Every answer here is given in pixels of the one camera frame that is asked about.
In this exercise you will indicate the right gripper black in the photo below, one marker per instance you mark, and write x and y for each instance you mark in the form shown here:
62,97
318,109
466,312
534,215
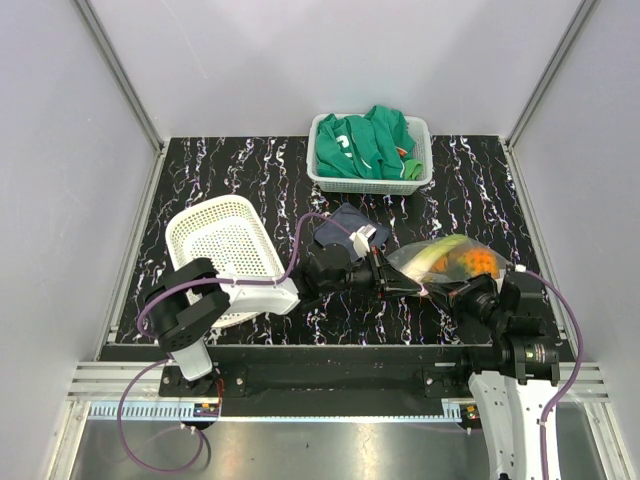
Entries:
458,292

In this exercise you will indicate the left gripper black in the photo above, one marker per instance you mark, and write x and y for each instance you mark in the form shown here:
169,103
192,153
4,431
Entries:
386,281

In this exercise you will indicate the clear zip top bag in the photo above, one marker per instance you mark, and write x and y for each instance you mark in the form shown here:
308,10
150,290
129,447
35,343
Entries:
400,257

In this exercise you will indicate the fake green onion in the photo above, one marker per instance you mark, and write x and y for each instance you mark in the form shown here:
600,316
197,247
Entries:
427,254

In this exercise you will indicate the fake pineapple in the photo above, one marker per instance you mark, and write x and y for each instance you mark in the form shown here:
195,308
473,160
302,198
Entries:
468,262

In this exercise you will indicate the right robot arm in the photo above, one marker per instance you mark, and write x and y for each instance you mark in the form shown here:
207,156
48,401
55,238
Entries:
514,383

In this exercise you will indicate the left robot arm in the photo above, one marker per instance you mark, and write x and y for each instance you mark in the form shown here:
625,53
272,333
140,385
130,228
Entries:
182,308

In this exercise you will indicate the dark blue cloth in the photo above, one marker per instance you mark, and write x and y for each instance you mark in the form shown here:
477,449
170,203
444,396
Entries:
351,219

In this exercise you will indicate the green clothing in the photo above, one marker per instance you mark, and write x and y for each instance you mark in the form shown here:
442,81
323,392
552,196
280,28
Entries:
374,146

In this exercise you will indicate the grey plastic basket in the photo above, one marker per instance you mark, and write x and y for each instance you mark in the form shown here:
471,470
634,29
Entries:
422,151

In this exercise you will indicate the white perforated basket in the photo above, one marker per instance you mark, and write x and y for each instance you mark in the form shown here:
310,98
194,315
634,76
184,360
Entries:
228,231

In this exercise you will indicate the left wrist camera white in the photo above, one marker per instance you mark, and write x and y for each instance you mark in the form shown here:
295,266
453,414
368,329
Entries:
361,240

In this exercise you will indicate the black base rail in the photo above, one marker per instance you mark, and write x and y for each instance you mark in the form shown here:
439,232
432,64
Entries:
323,381

